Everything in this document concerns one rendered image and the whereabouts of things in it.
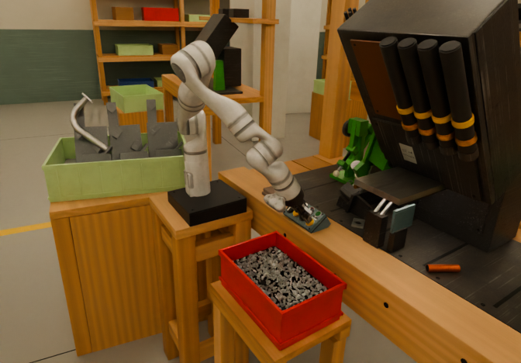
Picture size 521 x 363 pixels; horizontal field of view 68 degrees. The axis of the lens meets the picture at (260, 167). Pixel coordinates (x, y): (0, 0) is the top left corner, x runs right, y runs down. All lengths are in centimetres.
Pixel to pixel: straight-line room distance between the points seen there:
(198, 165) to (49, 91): 676
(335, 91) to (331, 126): 17
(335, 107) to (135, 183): 102
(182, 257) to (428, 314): 85
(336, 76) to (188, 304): 122
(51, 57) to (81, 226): 636
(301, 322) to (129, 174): 109
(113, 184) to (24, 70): 636
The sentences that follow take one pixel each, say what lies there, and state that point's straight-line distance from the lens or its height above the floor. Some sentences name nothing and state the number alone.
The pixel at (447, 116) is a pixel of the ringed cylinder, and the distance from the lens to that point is 96.
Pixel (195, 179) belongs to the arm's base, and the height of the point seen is 97.
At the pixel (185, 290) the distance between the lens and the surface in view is 158.
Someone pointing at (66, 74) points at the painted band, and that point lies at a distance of 807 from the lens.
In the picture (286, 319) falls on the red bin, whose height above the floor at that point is 89.
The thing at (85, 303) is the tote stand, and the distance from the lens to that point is 207.
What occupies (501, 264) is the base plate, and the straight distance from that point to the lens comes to 137.
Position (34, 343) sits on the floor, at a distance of 243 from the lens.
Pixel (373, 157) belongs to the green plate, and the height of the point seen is 113.
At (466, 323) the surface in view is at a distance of 110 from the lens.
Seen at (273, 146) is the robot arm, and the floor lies 123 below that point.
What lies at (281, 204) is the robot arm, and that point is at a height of 105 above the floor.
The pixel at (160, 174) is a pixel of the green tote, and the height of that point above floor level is 88.
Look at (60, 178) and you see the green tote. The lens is 186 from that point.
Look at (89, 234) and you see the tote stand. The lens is 188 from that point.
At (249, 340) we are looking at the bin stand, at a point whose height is 77.
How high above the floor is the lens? 156
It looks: 21 degrees down
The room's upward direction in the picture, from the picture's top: 2 degrees clockwise
